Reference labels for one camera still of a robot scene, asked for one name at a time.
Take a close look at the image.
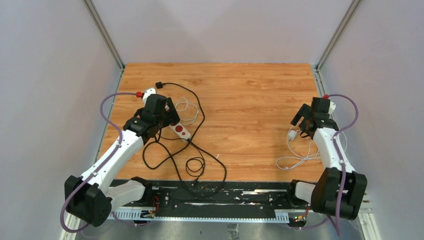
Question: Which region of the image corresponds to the white charger cable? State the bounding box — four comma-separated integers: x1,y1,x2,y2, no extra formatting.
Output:
175,96,200,126

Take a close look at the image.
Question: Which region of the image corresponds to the black power strip cord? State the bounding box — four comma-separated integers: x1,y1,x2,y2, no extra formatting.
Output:
142,81,228,198

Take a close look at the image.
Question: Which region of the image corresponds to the thin black usb cable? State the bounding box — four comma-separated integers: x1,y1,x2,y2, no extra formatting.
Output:
145,135,206,182

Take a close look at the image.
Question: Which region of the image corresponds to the black power cord plug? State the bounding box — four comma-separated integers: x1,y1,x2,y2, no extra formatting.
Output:
155,81,166,89

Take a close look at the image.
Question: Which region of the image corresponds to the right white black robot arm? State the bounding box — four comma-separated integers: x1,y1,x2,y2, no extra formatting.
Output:
285,95,368,220

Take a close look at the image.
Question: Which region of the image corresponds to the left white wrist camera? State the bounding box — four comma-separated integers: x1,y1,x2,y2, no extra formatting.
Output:
135,87,157,101

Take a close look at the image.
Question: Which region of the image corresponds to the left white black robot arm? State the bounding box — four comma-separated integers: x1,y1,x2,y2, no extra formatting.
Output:
60,91,180,233

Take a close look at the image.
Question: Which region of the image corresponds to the aluminium frame rail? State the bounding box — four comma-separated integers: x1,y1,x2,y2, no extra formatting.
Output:
59,185,382,240

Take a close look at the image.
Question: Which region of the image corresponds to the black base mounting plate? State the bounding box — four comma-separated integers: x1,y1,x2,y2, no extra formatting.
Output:
115,180,318,230

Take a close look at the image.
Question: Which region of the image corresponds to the white red power strip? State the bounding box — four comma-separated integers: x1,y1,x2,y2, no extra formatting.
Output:
168,123,191,142

